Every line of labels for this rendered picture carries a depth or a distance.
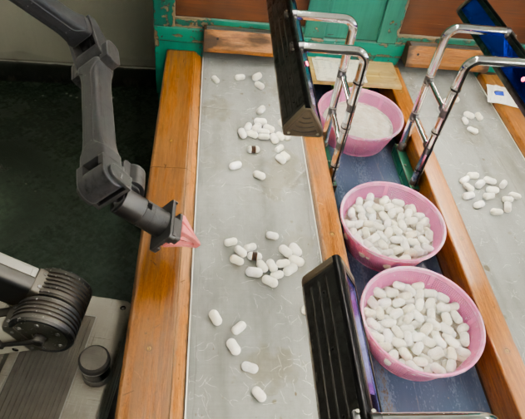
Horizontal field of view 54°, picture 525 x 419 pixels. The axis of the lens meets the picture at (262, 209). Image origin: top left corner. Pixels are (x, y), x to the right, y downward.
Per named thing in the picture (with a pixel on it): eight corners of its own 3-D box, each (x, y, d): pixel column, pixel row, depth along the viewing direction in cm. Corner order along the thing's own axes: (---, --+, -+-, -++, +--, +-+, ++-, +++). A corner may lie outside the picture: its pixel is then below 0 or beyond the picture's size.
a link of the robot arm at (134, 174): (74, 194, 95) (109, 171, 93) (81, 157, 104) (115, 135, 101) (120, 230, 103) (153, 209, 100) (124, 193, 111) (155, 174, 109)
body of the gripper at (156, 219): (180, 202, 108) (152, 184, 104) (177, 240, 101) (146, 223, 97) (160, 217, 111) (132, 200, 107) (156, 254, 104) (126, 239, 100)
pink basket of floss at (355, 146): (361, 176, 153) (370, 151, 146) (295, 130, 164) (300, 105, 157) (410, 140, 167) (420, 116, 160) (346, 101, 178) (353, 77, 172)
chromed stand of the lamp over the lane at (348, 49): (267, 193, 143) (291, 46, 111) (263, 146, 157) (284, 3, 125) (334, 195, 146) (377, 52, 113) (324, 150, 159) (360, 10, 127)
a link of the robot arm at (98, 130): (68, 60, 120) (103, 34, 117) (86, 76, 124) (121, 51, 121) (68, 199, 94) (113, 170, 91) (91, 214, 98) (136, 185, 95)
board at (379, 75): (303, 83, 167) (303, 80, 166) (298, 58, 177) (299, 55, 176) (401, 90, 171) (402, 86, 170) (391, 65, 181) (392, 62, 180)
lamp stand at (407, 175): (405, 199, 148) (468, 60, 116) (390, 153, 162) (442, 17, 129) (468, 201, 150) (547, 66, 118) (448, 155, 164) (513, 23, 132)
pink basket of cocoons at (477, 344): (362, 396, 106) (374, 376, 99) (341, 288, 124) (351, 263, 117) (484, 396, 109) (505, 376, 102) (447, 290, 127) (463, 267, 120)
